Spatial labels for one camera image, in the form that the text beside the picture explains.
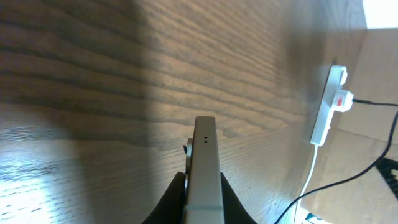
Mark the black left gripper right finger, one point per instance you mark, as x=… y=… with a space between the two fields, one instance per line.
x=234 y=212

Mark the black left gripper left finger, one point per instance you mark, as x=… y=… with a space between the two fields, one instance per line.
x=170 y=207

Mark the Galaxy smartphone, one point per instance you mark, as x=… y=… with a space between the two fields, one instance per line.
x=203 y=190

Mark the white usb charger adapter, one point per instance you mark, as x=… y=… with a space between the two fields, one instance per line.
x=342 y=101

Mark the brown wooden side panel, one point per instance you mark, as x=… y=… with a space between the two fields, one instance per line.
x=357 y=138

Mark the white power strip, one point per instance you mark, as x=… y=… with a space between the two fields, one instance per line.
x=336 y=78

